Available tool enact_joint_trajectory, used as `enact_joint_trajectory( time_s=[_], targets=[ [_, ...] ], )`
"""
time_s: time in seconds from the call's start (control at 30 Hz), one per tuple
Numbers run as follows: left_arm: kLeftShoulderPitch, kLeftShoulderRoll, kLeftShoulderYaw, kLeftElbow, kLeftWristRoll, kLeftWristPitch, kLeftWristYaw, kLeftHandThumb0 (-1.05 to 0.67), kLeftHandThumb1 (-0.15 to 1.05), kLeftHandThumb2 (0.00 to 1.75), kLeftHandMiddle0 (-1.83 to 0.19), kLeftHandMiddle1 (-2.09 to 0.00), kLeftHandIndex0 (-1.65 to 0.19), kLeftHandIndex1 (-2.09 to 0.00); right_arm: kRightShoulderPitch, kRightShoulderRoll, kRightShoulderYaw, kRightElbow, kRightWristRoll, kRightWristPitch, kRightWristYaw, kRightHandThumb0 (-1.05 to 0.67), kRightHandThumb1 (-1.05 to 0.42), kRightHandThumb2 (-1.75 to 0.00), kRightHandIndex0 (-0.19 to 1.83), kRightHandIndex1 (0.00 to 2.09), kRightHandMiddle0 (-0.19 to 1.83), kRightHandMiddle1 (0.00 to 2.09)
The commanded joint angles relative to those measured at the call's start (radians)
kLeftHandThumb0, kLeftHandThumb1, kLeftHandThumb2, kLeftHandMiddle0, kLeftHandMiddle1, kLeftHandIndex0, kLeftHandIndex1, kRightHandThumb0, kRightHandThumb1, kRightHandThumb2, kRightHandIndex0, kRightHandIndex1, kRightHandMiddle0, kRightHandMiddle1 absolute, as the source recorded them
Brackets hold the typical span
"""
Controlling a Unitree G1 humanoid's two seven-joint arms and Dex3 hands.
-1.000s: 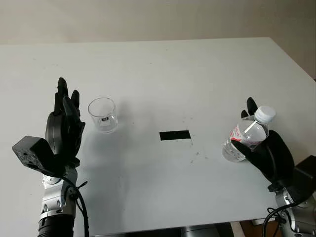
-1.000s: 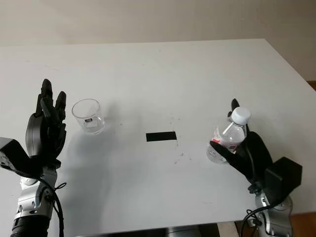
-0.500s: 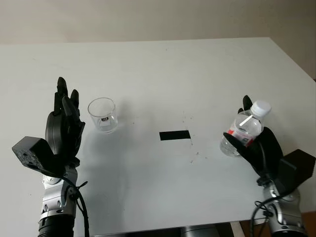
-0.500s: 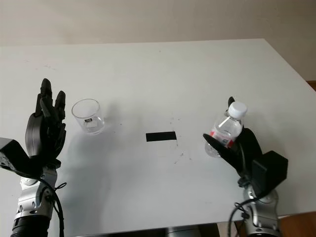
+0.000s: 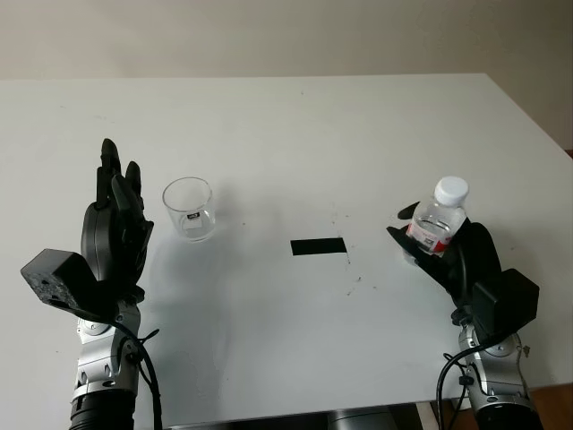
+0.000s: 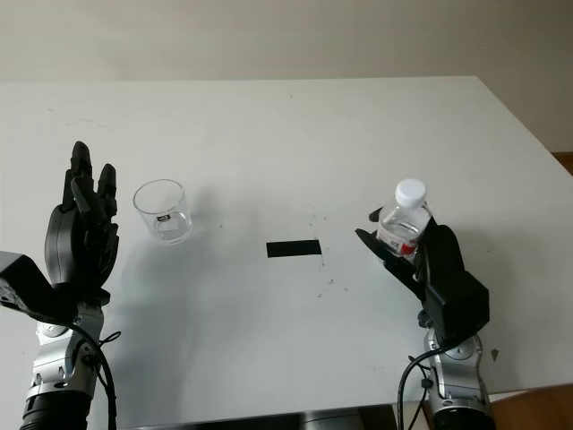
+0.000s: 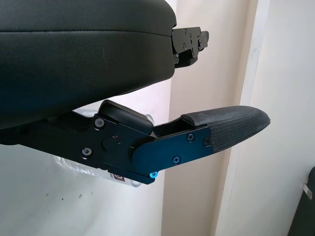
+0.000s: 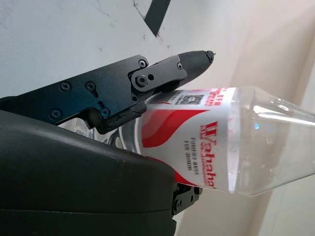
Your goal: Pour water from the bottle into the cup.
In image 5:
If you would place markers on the black tape rectangle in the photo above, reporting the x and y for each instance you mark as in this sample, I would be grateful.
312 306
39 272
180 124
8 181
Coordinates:
318 247

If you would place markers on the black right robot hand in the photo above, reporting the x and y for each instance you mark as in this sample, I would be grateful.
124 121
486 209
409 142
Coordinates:
479 255

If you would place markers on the clear plastic water bottle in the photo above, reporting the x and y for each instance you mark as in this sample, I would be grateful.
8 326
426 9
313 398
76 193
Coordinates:
441 219

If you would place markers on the clear glass cup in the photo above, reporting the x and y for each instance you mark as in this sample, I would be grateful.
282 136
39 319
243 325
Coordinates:
190 215

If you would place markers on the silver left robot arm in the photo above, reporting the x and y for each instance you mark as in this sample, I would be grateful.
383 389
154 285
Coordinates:
105 363

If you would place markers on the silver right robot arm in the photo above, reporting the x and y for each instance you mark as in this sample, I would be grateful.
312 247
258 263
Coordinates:
497 376

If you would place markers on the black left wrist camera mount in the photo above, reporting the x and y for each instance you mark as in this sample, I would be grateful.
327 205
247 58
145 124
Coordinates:
58 280

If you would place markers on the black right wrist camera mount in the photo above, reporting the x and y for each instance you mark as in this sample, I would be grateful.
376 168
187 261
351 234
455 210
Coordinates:
508 300

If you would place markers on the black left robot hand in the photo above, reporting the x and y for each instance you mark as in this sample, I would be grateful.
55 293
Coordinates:
100 242

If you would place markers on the white table frame part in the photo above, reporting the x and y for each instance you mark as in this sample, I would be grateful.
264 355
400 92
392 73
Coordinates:
426 416

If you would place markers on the dark grey robot torso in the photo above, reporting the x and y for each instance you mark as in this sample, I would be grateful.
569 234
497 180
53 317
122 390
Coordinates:
358 418

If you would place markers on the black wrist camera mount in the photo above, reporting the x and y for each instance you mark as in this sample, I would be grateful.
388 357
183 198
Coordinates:
58 280
508 300

